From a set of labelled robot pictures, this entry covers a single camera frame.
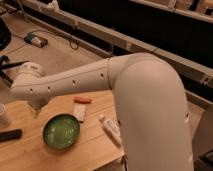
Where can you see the white tube bottle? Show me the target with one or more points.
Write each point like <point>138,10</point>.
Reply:
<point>110,126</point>

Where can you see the long metal frame rail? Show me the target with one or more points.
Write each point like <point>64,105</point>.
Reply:
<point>190,69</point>

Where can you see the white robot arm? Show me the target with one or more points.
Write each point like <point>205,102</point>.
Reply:
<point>150,103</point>

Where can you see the black remote control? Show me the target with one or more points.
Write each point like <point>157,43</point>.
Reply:
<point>10,135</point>

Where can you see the white cup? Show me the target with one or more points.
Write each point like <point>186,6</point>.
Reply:
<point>4,117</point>

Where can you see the black office chair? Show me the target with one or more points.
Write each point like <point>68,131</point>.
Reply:
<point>5,39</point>

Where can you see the green ceramic bowl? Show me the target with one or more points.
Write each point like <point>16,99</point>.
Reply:
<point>61,131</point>

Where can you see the white rectangular packet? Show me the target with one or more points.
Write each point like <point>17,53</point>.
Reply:
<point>79,112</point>

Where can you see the orange carrot toy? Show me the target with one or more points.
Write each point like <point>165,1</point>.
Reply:
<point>82,100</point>

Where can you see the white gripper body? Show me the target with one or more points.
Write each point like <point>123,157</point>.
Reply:
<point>37,105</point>

